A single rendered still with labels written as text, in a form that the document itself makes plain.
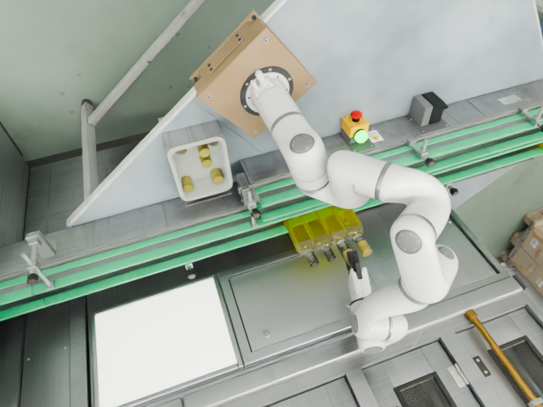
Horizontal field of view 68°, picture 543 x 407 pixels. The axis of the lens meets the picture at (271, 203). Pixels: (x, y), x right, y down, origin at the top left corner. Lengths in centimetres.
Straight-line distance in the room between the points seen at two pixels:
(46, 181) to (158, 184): 78
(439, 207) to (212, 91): 62
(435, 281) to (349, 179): 26
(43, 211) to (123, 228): 59
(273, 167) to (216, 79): 40
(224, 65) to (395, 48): 58
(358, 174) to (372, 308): 34
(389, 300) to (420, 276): 18
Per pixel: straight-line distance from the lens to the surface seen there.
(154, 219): 140
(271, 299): 137
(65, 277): 140
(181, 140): 122
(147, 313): 143
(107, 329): 145
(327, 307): 136
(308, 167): 92
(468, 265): 159
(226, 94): 112
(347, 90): 140
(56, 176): 207
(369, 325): 104
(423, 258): 83
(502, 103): 177
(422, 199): 89
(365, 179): 87
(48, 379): 150
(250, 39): 107
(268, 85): 109
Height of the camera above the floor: 178
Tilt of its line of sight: 40 degrees down
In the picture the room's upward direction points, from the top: 155 degrees clockwise
